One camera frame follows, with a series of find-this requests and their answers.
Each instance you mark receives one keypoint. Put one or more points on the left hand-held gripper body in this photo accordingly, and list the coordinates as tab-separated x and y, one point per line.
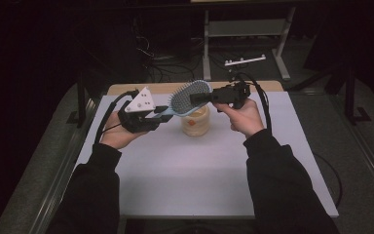
139	118

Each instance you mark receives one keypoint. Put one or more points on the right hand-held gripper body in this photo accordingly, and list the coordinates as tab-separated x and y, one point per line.
230	94

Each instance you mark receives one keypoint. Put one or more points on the light blue hairbrush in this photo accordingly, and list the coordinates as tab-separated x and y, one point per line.
185	97

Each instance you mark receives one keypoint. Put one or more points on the cream ribbed cup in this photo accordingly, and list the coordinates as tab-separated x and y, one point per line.
194	125

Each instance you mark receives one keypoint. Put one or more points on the person's left hand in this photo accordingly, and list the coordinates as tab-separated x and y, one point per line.
118	135

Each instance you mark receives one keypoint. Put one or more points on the person's right hand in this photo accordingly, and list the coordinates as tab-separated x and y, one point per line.
245	118

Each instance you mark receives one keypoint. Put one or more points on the wooden table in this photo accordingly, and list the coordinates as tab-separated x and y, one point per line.
162	87

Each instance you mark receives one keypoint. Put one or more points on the white table mat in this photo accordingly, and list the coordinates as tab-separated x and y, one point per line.
181	169

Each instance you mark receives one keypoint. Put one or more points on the black stand leg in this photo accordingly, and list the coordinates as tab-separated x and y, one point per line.
350	97
82	97

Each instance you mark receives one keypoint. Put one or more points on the grey metal stand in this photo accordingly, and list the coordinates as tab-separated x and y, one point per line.
246	27

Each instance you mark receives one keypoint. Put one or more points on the metal floor rail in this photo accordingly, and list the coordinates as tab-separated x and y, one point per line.
366	156
55	195

